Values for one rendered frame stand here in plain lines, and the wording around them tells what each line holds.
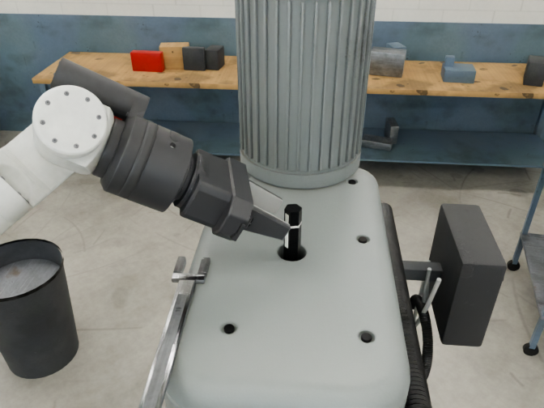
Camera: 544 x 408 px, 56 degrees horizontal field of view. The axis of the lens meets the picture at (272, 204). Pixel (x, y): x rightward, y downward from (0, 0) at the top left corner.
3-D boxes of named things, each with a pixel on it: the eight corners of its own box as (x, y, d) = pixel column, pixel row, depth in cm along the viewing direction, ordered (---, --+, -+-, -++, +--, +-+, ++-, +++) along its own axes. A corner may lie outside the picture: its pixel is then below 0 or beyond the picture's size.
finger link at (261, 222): (278, 240, 61) (233, 223, 58) (292, 220, 59) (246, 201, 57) (281, 248, 59) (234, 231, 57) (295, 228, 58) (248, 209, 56)
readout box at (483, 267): (487, 349, 99) (516, 266, 88) (440, 346, 100) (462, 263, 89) (464, 280, 116) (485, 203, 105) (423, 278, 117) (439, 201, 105)
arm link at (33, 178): (118, 129, 51) (11, 223, 47) (107, 142, 59) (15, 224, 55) (70, 78, 50) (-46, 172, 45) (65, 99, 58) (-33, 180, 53)
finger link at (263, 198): (286, 197, 64) (242, 179, 61) (273, 217, 65) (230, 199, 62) (283, 191, 65) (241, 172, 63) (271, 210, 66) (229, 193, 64)
